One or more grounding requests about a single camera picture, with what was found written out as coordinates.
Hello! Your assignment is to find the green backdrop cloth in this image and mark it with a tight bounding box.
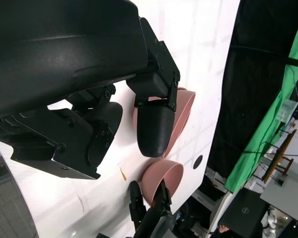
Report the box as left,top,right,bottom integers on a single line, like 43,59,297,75
224,14,298,194

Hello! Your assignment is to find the black round table grommet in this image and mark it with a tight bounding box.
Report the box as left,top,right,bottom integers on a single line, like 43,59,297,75
193,155,204,170

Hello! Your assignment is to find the wooden easel frame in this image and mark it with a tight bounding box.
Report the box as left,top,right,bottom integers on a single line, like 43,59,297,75
262,128,298,184

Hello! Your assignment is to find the black laptop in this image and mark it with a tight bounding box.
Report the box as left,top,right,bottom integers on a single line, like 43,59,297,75
218,187,270,238

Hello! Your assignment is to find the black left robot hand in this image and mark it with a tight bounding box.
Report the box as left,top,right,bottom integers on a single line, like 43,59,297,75
0,0,181,180

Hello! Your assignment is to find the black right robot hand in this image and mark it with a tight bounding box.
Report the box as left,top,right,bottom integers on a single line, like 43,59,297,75
129,180,176,238

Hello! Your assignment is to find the pink plastic bowl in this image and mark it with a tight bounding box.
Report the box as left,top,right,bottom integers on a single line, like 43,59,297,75
141,160,184,206
173,87,196,149
133,87,193,159

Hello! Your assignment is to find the black backdrop curtain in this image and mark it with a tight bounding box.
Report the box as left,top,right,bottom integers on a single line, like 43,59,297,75
208,0,298,179

